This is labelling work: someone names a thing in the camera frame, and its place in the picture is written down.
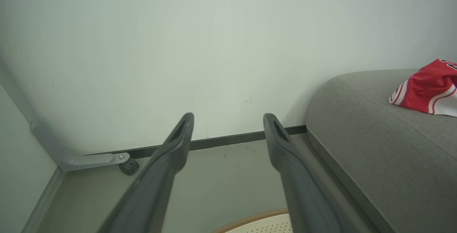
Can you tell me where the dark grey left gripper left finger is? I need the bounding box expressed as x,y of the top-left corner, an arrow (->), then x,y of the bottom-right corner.
98,112 -> 195,233

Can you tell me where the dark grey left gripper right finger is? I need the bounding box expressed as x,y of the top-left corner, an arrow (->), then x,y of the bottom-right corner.
263,113 -> 343,233

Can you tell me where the red jersey with navy number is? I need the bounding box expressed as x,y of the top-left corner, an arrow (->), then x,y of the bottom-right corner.
389,59 -> 457,117

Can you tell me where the cream perforated laundry basket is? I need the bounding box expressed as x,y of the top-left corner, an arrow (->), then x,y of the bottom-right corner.
212,208 -> 294,233

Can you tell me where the black caster wheel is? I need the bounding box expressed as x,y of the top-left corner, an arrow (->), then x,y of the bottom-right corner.
119,157 -> 140,176

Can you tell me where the grey fabric sofa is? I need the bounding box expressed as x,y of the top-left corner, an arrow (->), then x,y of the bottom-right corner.
305,69 -> 457,233

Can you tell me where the grey metal frame tube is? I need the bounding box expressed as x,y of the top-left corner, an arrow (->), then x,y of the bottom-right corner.
0,65 -> 131,172

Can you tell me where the black wall baseboard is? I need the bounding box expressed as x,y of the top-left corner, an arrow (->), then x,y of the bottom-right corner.
86,125 -> 307,158

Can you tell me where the grey wall skirting strip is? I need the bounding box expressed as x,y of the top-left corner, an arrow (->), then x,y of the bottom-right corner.
21,167 -> 65,233

